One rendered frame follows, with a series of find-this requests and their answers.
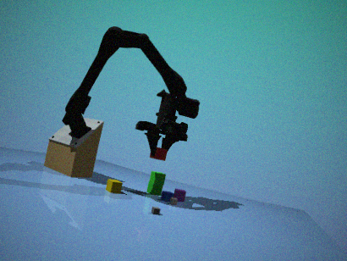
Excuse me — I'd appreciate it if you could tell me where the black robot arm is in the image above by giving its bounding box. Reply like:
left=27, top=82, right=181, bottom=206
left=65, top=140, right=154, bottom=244
left=62, top=26, right=200, bottom=138

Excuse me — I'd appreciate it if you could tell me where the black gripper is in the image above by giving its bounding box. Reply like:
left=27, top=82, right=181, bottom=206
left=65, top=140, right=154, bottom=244
left=135, top=109, right=188, bottom=157

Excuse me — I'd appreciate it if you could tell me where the purple cube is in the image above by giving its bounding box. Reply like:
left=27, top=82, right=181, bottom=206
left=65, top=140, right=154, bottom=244
left=173, top=189, right=186, bottom=202

